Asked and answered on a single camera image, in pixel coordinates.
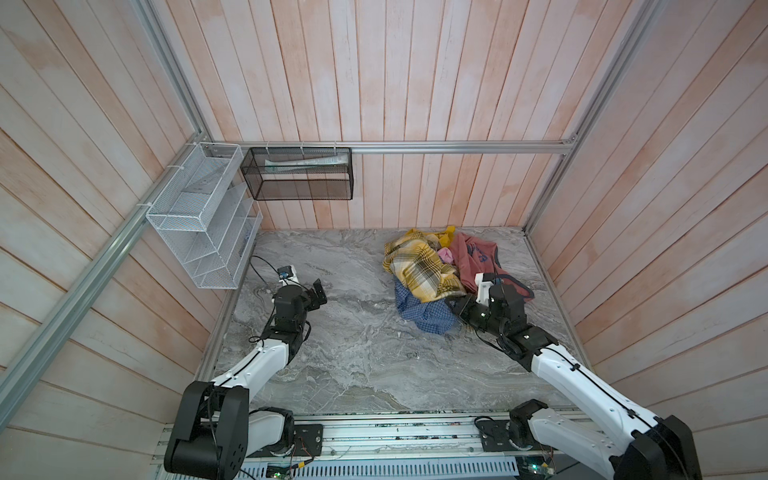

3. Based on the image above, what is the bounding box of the yellow plaid cloth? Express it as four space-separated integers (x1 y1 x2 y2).
382 229 466 303

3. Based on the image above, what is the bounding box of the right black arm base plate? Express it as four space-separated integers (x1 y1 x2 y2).
473 416 536 452

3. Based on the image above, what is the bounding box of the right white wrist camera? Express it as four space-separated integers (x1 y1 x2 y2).
475 273 496 307

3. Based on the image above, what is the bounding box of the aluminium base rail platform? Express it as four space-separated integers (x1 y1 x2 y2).
233 409 604 479

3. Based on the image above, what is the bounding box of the paper in black basket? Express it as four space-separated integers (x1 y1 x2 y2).
263 155 348 174

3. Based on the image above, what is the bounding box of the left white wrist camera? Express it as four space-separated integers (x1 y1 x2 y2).
276 265 300 286

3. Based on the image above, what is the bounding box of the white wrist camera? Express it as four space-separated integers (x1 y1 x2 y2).
475 273 496 307
276 265 300 286

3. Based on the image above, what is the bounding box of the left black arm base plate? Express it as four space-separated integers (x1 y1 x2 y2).
248 423 323 458

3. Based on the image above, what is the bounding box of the pink cloth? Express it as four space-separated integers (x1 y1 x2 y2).
437 247 455 265

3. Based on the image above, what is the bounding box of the maroon red shirt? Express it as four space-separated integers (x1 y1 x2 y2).
449 232 535 301

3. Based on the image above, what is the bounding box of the black wire mesh basket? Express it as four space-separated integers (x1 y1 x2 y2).
240 146 355 201

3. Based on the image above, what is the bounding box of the blue checked cloth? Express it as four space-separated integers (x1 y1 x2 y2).
394 278 458 335

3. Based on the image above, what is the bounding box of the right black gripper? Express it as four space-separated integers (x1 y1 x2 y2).
444 292 505 339

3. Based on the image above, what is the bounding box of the white wire mesh rack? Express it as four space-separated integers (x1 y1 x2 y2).
147 142 263 290

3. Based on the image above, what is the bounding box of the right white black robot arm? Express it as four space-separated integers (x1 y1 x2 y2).
446 274 703 479

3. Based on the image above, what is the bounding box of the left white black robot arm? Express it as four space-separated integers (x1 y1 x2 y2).
163 279 327 479

